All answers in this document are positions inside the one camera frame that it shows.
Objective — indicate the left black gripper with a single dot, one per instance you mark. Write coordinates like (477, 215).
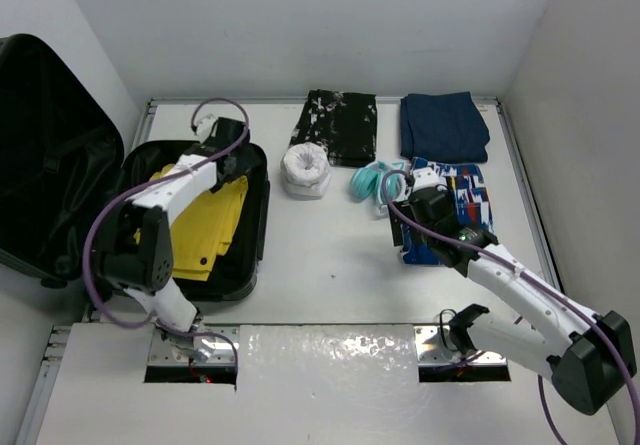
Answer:
(241, 156)

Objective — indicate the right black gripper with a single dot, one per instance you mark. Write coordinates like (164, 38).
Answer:
(397, 227)

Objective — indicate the blue white patterned shorts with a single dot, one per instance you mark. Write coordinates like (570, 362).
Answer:
(471, 200)

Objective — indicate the navy garment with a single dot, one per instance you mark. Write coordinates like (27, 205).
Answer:
(444, 128)

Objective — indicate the yellow pants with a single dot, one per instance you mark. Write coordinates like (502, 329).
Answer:
(205, 229)

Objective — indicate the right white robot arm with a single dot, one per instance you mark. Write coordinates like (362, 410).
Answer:
(586, 356)

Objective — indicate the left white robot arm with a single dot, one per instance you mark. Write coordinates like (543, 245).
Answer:
(129, 244)

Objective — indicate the teal cat-ear headphones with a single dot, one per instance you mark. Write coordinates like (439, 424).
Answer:
(368, 181)

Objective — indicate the white rolled cloth bundle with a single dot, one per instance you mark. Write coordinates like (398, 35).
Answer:
(305, 171)

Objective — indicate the black white patterned garment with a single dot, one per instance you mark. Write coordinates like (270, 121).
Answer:
(343, 124)

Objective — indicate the black open suitcase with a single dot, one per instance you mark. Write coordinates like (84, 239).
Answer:
(63, 160)

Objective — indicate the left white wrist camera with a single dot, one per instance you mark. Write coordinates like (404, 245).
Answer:
(204, 126)

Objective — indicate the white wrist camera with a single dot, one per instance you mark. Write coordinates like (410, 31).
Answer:
(424, 178)
(204, 126)

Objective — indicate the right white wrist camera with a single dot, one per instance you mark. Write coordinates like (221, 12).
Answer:
(424, 178)

